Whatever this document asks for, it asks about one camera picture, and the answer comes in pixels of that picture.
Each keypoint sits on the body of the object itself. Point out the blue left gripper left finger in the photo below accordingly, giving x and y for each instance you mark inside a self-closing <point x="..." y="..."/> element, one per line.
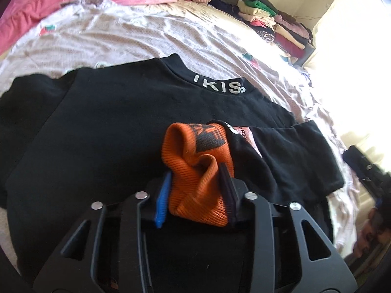
<point x="162" y="197"/>

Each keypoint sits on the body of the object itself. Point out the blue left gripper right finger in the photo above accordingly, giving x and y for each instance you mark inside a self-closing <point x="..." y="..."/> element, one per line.
<point x="229" y="193"/>

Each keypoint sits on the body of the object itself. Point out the black sweatshirt with orange cuffs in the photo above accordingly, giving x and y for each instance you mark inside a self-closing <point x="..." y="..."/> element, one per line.
<point x="96" y="135"/>

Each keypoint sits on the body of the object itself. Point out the stack of folded clothes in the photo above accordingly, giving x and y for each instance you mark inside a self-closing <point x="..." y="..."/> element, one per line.
<point x="276" y="27"/>

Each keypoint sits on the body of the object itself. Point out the person's hand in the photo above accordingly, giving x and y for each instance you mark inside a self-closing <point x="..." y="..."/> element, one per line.
<point x="369" y="233"/>

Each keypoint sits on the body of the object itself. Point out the lilac patterned bed sheet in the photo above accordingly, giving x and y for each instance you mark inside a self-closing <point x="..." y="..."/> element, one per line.
<point x="99" y="33"/>

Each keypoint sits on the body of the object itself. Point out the dark storage box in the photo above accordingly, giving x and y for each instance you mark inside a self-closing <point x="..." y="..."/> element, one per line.
<point x="308" y="51"/>

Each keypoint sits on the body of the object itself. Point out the dark navy garment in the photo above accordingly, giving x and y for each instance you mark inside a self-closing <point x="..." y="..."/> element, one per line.
<point x="232" y="10"/>

